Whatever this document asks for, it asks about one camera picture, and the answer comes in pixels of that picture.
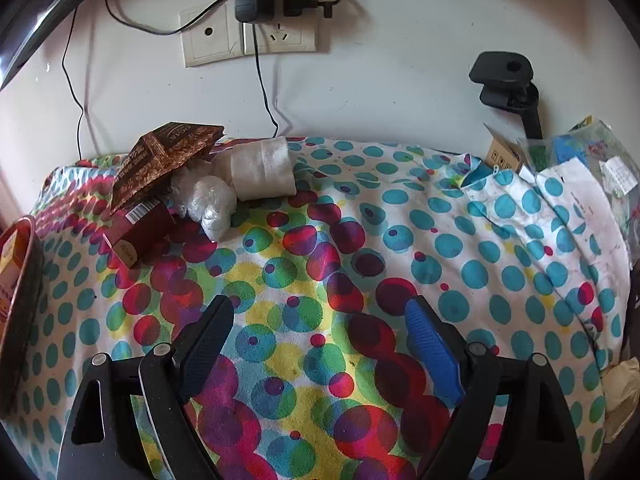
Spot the black clamp mount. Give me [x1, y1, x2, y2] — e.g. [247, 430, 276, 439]
[468, 51, 543, 140]

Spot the black bag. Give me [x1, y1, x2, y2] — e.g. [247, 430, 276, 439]
[620, 255, 640, 361]

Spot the clear green printed plastic bag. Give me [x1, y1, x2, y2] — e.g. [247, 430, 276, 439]
[517, 116, 640, 201]

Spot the brown patterned snack bag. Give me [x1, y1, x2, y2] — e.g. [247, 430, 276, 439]
[110, 121, 226, 213]

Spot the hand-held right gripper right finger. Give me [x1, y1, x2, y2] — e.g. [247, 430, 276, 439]
[404, 296, 585, 480]

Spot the colourful polka dot tablecloth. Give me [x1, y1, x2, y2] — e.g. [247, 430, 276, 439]
[0, 135, 640, 480]

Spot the white rolled cloth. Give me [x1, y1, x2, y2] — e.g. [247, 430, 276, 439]
[212, 136, 298, 202]

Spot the small cardboard box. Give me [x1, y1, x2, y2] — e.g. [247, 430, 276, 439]
[482, 122, 526, 173]

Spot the black angled wall plug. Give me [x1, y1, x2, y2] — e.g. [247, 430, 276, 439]
[274, 0, 342, 20]

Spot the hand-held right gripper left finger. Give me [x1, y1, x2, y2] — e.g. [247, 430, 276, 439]
[56, 295, 235, 480]

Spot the beige crumpled paper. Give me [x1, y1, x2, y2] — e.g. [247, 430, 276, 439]
[600, 357, 640, 443]

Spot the dark red carton box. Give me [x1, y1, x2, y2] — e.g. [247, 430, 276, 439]
[102, 197, 177, 268]

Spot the round red woven tray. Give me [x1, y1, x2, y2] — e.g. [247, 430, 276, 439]
[0, 215, 45, 416]

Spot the white coax wall plate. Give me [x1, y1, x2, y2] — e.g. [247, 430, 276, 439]
[180, 2, 244, 68]

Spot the thin black television cable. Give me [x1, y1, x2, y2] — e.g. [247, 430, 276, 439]
[61, 7, 86, 160]

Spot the white power outlet plate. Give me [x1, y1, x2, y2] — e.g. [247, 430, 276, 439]
[242, 10, 318, 56]

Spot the black adapter cable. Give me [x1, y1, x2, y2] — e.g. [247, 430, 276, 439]
[253, 22, 280, 140]

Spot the crumpled clear plastic bag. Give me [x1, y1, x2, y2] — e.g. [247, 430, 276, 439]
[170, 165, 238, 241]

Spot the black looping power cable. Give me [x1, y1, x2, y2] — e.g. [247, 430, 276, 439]
[104, 0, 241, 37]

